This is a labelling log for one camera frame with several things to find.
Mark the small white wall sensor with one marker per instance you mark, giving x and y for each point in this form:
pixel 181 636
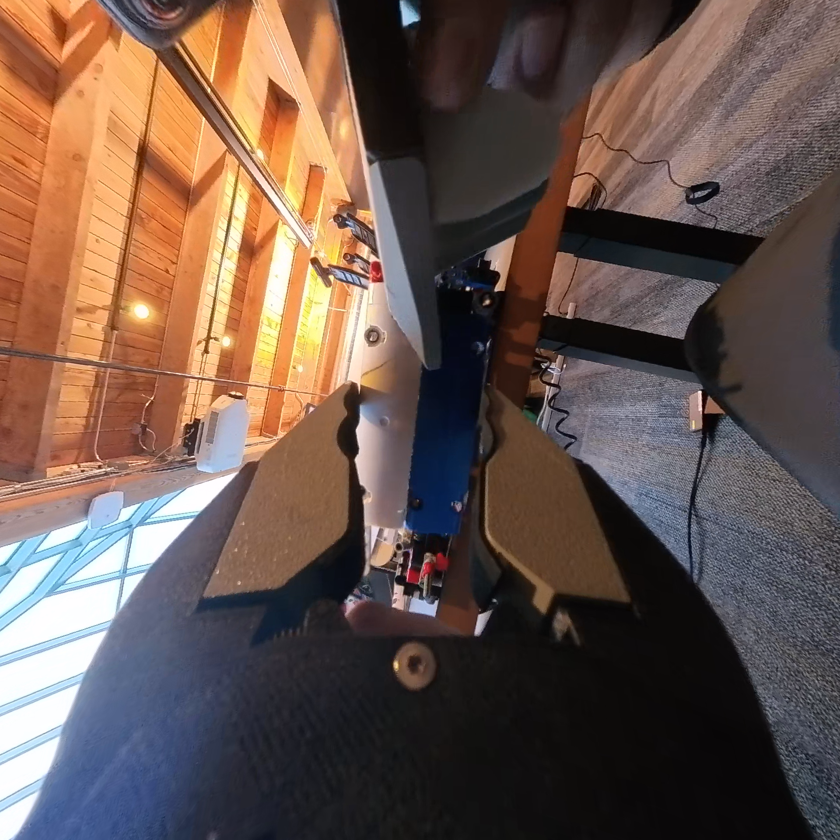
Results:
pixel 106 510

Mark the large grid window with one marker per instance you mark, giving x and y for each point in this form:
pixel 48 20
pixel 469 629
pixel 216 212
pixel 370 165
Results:
pixel 65 623

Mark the white wall device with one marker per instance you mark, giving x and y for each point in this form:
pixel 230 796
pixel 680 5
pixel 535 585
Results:
pixel 223 433

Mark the thin metal rod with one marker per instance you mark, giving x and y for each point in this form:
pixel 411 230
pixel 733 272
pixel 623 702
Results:
pixel 131 367

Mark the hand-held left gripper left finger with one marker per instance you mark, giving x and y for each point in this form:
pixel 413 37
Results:
pixel 289 512

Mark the brown cardboard box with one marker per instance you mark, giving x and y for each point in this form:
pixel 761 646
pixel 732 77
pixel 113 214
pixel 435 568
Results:
pixel 699 413

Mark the teal bag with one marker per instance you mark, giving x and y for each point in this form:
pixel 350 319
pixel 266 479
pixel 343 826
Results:
pixel 533 415

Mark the toy brick car model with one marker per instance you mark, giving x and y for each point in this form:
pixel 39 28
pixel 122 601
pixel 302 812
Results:
pixel 446 426

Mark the person's right hand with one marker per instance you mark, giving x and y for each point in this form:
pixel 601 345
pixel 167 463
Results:
pixel 459 52

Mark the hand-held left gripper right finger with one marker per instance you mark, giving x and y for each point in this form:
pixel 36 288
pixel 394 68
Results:
pixel 551 518

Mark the ceiling light rail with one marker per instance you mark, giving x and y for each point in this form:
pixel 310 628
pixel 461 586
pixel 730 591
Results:
pixel 243 157

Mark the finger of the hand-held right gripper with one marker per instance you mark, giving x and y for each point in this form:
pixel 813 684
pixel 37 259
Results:
pixel 407 262

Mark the black desk leg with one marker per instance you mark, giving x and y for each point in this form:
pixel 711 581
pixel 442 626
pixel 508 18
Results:
pixel 623 354
pixel 656 246

